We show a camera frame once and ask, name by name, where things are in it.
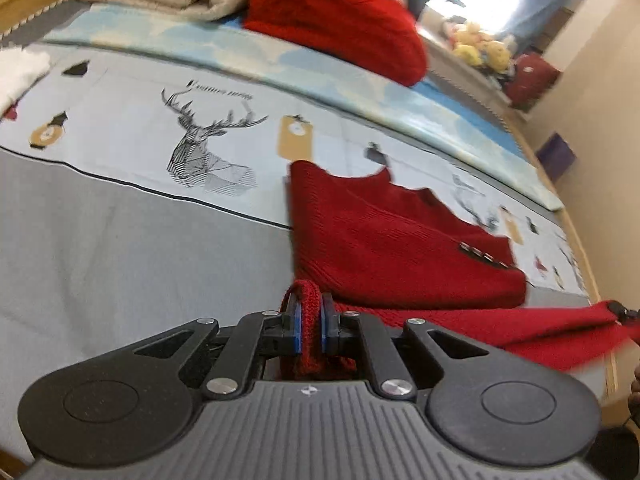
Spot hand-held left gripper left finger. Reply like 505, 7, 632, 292
134, 299, 307, 402

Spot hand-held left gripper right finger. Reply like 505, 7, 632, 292
321, 295, 495, 403

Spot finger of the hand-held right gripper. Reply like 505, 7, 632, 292
616, 301, 640, 345

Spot dark red knit sweater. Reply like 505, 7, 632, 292
279, 160, 640, 382

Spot purple box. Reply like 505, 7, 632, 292
535, 132, 577, 182

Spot light blue patterned blanket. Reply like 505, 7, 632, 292
42, 4, 565, 212

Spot dark red bag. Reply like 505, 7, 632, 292
502, 52, 562, 112

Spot yellow plush toys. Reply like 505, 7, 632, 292
417, 35, 516, 111

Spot red folded blanket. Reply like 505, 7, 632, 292
241, 0, 430, 87

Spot blue curtain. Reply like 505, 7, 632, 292
495, 0, 592, 53

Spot white garment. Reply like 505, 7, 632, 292
0, 47, 52, 115

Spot wooden bed rail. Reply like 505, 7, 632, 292
504, 109, 618, 403

